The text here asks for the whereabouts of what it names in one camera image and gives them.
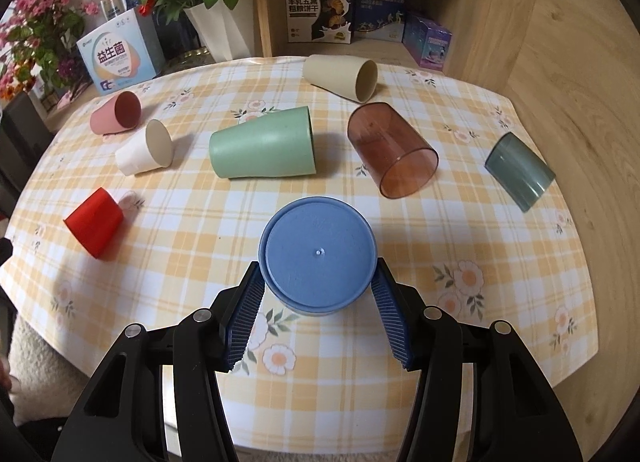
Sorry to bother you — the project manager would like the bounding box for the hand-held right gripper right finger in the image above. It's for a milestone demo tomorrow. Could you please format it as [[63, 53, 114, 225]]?
[[370, 257, 589, 462]]

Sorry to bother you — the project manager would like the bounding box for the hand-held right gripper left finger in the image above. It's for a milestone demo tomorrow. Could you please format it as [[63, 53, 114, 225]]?
[[51, 259, 266, 462]]

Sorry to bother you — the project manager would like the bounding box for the blue plastic cup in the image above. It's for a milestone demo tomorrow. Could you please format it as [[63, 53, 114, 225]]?
[[258, 196, 377, 316]]

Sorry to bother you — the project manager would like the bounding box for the brown transparent plastic cup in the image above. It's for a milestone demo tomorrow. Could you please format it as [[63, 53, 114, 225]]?
[[347, 102, 440, 199]]

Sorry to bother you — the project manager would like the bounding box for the green plastic cup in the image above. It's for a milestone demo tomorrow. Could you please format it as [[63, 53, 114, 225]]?
[[208, 106, 318, 179]]

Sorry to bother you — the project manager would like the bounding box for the red plastic cup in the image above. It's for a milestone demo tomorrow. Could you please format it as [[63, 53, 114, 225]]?
[[63, 187, 125, 259]]

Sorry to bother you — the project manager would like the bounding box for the grey-green transparent plastic cup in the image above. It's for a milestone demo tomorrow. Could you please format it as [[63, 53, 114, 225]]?
[[484, 132, 557, 213]]

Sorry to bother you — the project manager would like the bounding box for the white plastic cup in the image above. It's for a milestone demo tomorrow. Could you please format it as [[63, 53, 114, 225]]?
[[114, 119, 175, 176]]

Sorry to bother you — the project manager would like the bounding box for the pink plastic cup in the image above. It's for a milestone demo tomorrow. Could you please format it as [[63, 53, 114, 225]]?
[[90, 90, 143, 136]]

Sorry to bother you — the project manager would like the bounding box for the beige plastic cup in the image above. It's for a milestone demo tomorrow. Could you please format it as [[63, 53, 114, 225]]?
[[302, 54, 379, 104]]

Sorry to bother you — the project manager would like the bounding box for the white fluffy cushion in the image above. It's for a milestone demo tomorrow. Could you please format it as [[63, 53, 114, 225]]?
[[7, 313, 96, 425]]

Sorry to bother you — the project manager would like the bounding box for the purple product box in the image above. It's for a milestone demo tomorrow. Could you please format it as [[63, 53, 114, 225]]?
[[402, 12, 453, 74]]

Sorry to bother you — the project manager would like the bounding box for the white vase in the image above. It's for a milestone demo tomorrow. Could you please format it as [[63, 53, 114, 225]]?
[[183, 0, 256, 62]]

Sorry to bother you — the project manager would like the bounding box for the light blue product box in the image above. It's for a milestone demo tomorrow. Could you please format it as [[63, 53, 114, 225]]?
[[76, 8, 166, 96]]

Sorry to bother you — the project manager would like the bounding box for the wooden shelf cabinet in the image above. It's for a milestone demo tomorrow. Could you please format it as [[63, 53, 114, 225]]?
[[251, 0, 640, 462]]

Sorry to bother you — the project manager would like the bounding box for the dark blue product box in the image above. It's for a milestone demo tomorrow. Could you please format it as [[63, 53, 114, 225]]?
[[353, 0, 409, 43]]

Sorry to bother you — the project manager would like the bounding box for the black and white biscuit box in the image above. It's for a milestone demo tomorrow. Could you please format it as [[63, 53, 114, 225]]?
[[284, 0, 356, 45]]

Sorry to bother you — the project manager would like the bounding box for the silver metal can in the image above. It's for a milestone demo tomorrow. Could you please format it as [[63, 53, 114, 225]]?
[[99, 0, 127, 22]]

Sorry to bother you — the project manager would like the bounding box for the pink flower bouquet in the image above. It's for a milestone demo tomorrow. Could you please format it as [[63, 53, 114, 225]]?
[[0, 0, 101, 102]]

